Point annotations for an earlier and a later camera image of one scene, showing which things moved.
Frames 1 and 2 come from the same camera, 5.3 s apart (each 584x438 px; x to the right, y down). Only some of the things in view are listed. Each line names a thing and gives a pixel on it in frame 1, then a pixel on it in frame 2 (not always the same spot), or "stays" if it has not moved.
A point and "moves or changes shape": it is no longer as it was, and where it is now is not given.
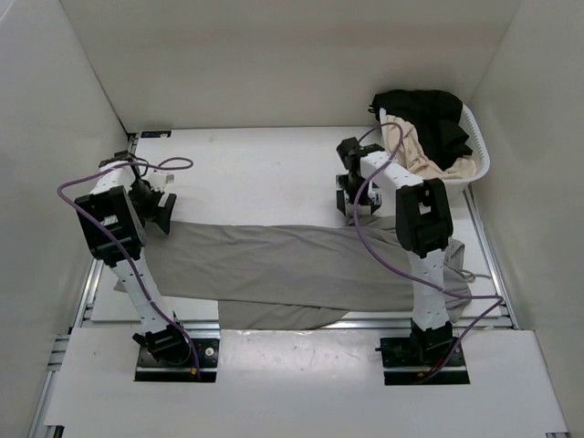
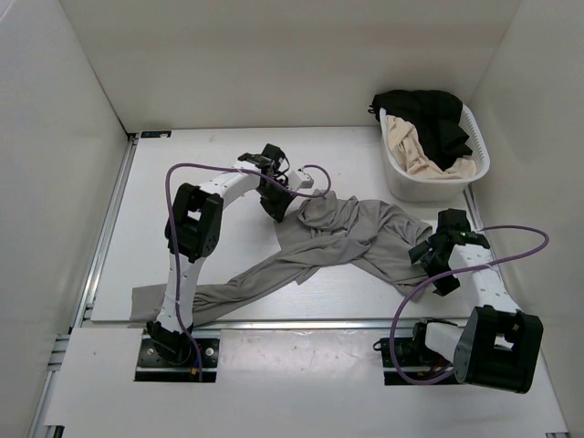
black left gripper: x=161 y=215 to x=279 y=210
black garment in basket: x=433 y=116 stays
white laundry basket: x=458 y=186 stays
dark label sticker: x=155 y=134 stays
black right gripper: x=343 y=185 to x=422 y=252
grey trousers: x=308 y=273 moves or changes shape
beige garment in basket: x=411 y=153 stays
